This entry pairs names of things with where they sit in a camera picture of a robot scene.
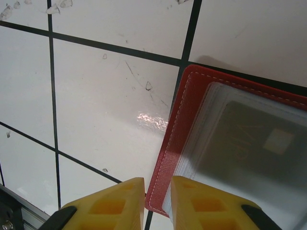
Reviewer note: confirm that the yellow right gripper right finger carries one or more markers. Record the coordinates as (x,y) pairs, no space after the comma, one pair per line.
(206,208)

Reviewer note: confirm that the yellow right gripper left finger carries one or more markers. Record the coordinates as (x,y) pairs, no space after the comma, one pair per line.
(108,208)

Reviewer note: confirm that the red leather card holder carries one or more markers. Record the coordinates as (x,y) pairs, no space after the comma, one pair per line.
(177,134)

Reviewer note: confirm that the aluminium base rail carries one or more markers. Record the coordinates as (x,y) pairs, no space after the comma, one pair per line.
(24,210)

